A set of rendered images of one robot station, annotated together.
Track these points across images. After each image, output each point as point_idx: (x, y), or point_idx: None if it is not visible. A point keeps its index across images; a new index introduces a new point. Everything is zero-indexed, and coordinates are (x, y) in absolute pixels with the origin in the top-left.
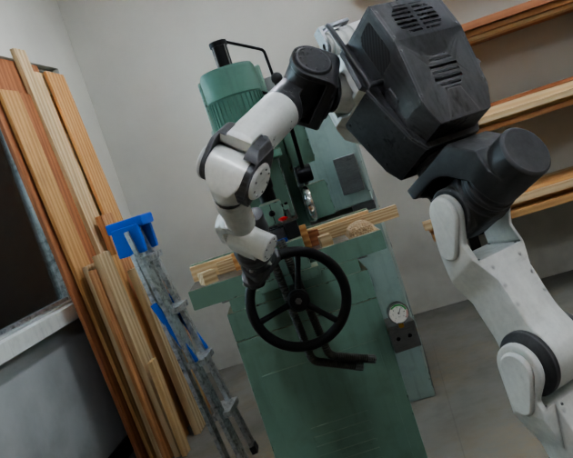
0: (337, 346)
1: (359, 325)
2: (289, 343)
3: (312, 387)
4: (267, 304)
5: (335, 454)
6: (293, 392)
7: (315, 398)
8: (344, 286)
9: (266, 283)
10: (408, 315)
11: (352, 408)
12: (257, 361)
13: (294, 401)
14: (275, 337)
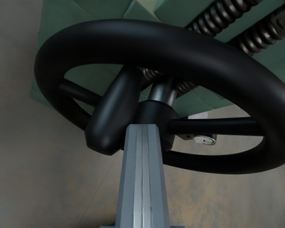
0: (144, 91)
1: (176, 102)
2: (83, 125)
3: (97, 81)
4: (130, 0)
5: (78, 101)
6: (78, 69)
7: (92, 85)
8: (212, 172)
9: (153, 17)
10: (205, 144)
11: None
12: (62, 24)
13: (74, 72)
14: (68, 111)
